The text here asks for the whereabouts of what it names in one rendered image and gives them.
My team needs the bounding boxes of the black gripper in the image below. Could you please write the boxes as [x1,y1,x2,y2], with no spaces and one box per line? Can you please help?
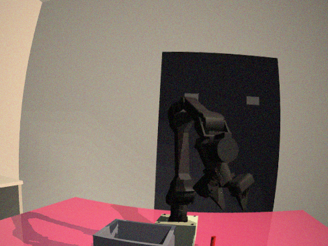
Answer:
[205,162,254,211]

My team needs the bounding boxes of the dark red peg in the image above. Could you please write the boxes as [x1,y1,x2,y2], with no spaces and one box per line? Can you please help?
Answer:
[210,236,216,246]

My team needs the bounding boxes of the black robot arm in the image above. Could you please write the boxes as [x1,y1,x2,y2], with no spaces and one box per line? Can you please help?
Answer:
[166,96,239,222]

